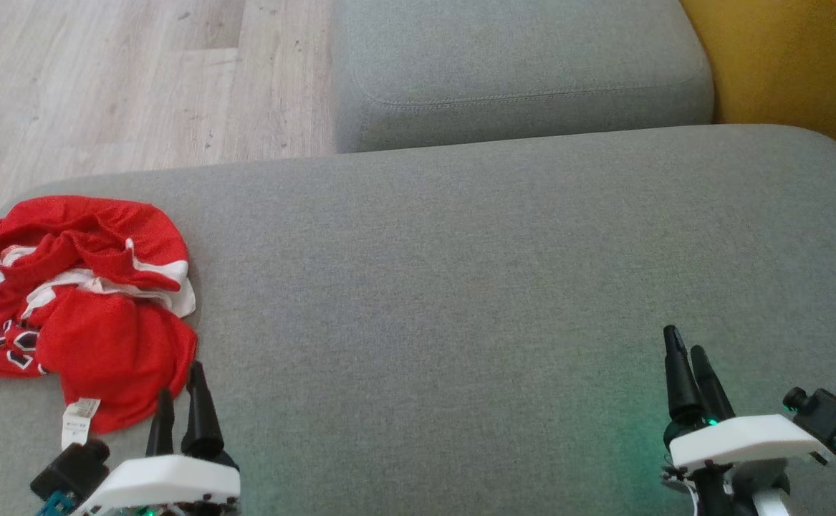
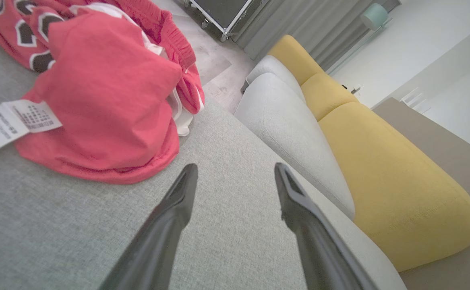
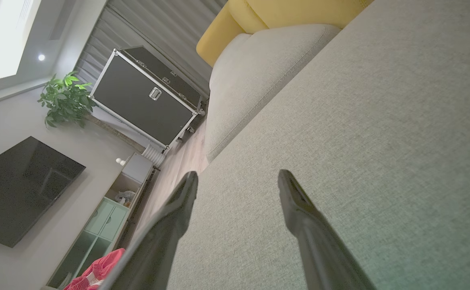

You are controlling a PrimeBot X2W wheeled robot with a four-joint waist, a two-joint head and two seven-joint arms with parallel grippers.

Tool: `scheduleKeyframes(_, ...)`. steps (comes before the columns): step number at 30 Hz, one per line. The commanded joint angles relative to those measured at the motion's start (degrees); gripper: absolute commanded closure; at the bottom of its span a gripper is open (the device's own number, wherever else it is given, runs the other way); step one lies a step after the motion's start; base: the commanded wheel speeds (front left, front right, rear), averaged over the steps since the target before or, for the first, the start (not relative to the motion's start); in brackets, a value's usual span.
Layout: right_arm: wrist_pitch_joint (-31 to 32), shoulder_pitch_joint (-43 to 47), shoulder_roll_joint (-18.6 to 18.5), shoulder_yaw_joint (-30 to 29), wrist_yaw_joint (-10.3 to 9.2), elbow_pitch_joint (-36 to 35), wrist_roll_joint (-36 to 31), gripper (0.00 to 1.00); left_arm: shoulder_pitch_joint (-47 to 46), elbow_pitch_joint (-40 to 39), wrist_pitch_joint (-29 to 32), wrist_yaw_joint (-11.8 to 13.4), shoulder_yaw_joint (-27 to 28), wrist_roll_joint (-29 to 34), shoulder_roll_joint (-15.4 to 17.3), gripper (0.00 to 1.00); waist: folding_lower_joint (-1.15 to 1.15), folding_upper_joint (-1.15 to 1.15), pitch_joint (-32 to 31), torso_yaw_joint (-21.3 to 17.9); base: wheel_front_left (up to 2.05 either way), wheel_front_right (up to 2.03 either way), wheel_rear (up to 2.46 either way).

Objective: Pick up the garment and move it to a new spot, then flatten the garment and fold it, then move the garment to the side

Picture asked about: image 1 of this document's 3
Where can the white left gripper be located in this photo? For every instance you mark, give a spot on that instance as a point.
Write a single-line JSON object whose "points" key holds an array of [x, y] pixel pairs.
{"points": [[167, 484]]}

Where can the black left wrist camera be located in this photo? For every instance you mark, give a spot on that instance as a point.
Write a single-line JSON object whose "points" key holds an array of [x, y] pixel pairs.
{"points": [[70, 469]]}

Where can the yellow panel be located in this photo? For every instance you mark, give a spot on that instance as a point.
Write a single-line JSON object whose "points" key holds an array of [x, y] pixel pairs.
{"points": [[797, 64]]}

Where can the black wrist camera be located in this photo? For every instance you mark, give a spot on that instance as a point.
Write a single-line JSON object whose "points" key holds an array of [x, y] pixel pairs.
{"points": [[70, 469], [826, 416]]}

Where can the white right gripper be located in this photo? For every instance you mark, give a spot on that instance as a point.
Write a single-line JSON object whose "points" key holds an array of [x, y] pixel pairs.
{"points": [[747, 441]]}

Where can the small grey sofa cushion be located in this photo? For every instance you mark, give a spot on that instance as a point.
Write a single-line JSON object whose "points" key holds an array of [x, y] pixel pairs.
{"points": [[518, 64]]}

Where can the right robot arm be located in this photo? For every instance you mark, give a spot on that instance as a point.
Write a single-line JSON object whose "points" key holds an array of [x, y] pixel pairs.
{"points": [[715, 505]]}

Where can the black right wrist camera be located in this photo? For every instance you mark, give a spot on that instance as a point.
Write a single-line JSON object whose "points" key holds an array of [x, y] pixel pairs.
{"points": [[826, 416]]}

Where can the red and white jersey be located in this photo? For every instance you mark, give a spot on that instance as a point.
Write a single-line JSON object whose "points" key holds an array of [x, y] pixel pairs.
{"points": [[109, 344]]}

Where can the large grey sofa seat cushion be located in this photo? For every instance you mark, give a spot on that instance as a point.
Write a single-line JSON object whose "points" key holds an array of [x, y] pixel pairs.
{"points": [[446, 301]]}

